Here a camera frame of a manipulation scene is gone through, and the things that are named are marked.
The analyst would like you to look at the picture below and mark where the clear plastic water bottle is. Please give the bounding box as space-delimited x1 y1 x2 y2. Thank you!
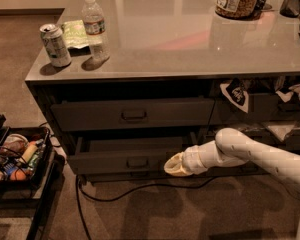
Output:
81 0 110 62

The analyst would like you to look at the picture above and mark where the black cart frame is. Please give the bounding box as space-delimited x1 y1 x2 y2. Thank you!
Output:
0 114 65 240

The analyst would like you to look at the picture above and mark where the black floor cable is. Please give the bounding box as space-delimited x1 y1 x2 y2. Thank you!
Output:
75 173 221 240

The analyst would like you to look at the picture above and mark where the black bin of items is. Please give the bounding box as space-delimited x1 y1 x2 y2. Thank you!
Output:
0 127 52 189

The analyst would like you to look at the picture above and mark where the black white chip bag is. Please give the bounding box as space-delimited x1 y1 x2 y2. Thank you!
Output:
220 78 249 113

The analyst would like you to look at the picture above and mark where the green snack packet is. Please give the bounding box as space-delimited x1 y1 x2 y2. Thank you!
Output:
61 20 88 49

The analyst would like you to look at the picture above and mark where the grey drawer cabinet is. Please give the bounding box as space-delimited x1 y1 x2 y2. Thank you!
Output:
24 0 300 185

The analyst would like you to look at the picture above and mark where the silver soda can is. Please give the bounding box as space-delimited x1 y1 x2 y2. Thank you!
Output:
40 23 71 67

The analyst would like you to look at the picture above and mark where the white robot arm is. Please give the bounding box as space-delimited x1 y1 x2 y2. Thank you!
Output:
164 128 300 240

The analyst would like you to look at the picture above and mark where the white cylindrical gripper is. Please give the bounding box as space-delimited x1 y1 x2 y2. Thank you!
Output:
164 141 220 177

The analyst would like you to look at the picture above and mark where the white bag in drawer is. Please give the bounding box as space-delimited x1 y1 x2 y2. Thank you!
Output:
233 121 298 142

